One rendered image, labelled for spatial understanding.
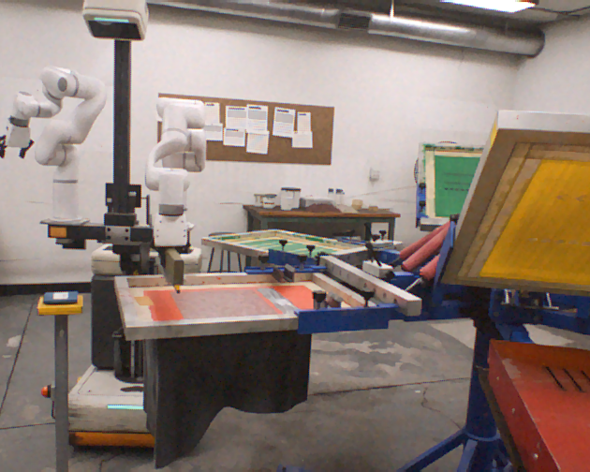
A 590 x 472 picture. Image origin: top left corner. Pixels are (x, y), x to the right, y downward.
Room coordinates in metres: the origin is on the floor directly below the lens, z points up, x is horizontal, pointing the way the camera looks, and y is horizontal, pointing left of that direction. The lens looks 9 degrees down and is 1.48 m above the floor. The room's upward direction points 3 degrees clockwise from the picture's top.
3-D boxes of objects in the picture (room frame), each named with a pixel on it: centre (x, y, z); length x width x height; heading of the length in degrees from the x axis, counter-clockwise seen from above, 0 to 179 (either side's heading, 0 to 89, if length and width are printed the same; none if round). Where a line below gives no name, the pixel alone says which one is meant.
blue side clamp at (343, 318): (1.65, -0.17, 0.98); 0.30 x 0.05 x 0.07; 111
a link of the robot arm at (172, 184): (1.78, 0.37, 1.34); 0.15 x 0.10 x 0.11; 11
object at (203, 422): (1.61, 0.13, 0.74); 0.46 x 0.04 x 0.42; 111
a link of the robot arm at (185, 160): (2.30, 0.47, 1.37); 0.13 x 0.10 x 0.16; 101
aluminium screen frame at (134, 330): (1.83, 0.15, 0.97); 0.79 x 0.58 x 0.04; 111
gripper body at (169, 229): (1.75, 0.38, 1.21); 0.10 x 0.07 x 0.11; 111
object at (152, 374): (1.72, 0.43, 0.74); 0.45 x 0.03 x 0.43; 21
